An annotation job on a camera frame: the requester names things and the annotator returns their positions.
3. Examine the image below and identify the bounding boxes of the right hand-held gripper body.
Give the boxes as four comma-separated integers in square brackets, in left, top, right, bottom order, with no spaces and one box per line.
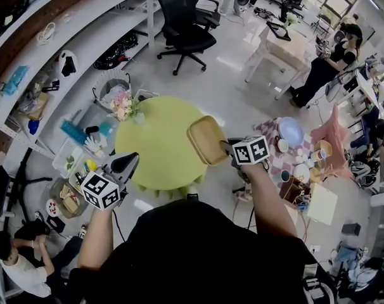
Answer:
[226,134,272,183]

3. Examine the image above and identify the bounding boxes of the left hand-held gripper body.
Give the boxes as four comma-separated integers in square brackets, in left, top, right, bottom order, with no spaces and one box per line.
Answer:
[80,152,139,210]

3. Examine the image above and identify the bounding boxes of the yellow rectangular plastic tray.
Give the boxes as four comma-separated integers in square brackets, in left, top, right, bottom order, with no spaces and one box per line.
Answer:
[186,115,231,167]

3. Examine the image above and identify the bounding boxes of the person's right forearm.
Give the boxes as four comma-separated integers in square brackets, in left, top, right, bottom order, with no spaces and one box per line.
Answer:
[242,163,298,237]

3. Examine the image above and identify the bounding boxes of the person's left forearm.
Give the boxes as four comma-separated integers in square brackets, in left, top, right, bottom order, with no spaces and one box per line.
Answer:
[77,206,115,270]

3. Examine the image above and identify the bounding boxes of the white bin with tools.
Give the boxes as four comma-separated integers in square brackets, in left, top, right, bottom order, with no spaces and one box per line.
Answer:
[68,156,99,189]

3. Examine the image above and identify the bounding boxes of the clear plastic storage bin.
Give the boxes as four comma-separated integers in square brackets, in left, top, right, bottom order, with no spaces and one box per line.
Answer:
[49,177,90,220]

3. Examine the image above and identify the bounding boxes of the large blue plate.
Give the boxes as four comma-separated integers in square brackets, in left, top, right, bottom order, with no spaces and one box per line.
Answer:
[278,116,305,147]

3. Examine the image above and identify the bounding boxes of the white gloves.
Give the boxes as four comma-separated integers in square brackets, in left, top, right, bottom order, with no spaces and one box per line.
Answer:
[84,135,108,153]

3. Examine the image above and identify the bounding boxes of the white basket with leaf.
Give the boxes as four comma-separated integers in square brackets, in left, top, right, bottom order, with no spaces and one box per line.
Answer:
[51,137,84,179]

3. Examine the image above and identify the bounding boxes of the white plate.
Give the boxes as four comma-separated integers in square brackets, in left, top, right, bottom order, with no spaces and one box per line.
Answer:
[292,163,310,182]

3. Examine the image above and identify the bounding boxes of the small black red-label box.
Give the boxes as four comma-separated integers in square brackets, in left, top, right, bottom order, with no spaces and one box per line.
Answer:
[45,215,66,233]

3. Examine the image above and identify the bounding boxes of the teal perforated tray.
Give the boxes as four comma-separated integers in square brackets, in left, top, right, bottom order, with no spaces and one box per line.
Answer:
[59,118,87,145]

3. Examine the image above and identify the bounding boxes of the round green-clothed table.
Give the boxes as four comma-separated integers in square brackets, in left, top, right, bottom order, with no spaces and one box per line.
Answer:
[114,96,210,199]

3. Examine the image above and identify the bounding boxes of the striped paper cup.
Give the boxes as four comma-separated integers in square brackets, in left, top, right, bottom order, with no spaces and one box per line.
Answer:
[310,149,328,162]

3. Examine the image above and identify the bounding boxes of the tan bowl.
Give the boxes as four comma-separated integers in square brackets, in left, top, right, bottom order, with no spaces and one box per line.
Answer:
[317,139,333,156]

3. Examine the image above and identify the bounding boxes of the pink fabric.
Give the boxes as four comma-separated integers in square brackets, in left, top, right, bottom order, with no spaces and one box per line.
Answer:
[309,103,353,179]

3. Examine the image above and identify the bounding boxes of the pink flower bouquet white vase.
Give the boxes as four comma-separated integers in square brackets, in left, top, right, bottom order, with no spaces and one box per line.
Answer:
[106,90,146,125]

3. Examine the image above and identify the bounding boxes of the cream square box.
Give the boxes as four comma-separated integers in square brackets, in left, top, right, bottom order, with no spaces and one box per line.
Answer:
[305,182,338,226]

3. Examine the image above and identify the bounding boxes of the blue plastic object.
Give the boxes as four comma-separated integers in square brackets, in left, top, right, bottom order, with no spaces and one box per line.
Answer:
[27,118,41,136]

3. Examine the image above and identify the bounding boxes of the white bin with dark items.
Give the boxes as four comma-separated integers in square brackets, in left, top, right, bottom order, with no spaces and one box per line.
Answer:
[133,89,160,103]

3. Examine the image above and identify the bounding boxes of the white laundry basket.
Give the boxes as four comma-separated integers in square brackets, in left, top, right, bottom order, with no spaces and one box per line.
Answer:
[92,68,131,107]

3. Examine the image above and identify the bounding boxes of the wooden-top white-legged table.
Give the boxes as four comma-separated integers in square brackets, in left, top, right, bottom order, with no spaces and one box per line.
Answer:
[244,20,316,101]

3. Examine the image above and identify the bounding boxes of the cardboard box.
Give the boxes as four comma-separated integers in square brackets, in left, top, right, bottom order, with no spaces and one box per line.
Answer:
[19,92,50,120]

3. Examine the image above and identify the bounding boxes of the grey backpack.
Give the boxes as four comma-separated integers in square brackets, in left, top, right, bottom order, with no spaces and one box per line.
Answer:
[350,156,375,186]

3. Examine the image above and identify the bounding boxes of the person's black clothing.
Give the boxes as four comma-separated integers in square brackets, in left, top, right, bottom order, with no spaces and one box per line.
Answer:
[67,199,338,304]

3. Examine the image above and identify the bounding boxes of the black tray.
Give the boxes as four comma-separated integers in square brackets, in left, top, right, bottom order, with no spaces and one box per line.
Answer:
[266,20,291,41]

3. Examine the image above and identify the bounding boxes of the white desk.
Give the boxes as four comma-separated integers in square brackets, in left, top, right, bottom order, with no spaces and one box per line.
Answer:
[328,65,384,202]

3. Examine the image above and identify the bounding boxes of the teal packet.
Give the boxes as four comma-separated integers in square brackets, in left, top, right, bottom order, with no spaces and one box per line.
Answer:
[3,65,30,94]

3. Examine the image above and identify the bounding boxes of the heap of blue clothes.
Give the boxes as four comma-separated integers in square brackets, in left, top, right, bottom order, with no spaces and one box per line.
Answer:
[333,245,370,272]

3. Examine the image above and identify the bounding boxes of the white shelving unit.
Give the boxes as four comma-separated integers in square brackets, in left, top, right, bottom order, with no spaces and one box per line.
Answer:
[0,0,166,158]

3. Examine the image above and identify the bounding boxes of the heap of black cables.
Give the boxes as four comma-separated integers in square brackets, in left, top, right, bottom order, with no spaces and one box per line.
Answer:
[93,32,139,71]

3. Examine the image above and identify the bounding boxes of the white strapped waist pack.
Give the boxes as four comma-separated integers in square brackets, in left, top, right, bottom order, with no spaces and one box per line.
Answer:
[302,263,334,304]

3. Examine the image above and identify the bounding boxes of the coiled white cable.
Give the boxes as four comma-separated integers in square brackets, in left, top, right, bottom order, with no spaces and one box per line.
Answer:
[36,22,56,46]

